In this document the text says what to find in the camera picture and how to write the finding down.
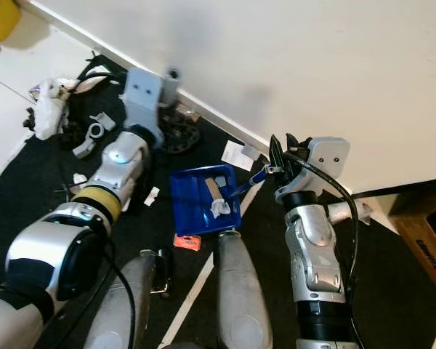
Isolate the blue long handled dustpan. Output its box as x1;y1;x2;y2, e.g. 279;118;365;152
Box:
169;166;271;237

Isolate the black floor mat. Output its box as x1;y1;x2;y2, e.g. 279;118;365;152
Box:
0;55;436;349

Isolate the white floor tape strip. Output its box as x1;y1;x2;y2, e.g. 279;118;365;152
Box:
160;178;262;349

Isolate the white paper slip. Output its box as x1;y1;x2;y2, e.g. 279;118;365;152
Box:
222;140;261;172

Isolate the brown cardboard strip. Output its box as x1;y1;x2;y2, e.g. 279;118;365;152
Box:
203;178;225;204

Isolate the crumpled clear plastic cup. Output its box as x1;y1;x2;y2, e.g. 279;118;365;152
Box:
327;200;373;225

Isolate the crumpled white tissue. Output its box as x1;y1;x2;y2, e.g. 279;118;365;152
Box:
211;200;232;219

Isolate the white printed tag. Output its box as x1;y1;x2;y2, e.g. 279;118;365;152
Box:
76;67;111;92

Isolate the small white rectangular piece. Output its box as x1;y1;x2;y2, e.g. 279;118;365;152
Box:
144;187;161;207

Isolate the small red card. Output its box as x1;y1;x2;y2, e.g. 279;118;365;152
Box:
173;234;202;252

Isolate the grey right robot leg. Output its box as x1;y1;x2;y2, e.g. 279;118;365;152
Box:
217;229;273;349

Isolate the grey robot leg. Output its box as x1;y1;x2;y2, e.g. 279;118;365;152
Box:
84;249;173;349
217;229;273;349

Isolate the brown cardboard box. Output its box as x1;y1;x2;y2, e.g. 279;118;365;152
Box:
389;207;436;306

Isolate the grey left robot leg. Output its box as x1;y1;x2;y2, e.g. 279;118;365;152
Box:
84;249;173;349

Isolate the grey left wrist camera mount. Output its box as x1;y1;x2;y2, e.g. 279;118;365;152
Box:
124;67;171;135

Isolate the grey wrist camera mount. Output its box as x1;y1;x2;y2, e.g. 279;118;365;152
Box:
124;67;171;135
294;136;352;198

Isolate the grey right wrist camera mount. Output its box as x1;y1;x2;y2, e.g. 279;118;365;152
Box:
294;136;352;198

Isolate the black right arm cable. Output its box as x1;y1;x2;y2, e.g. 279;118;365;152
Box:
302;149;358;299

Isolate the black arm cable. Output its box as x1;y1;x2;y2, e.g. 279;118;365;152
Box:
302;149;358;299
69;69;128;95

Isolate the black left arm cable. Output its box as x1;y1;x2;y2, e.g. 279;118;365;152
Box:
69;69;128;95

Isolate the grey plastic ring clamp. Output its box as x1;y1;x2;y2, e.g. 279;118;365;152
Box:
73;114;115;159

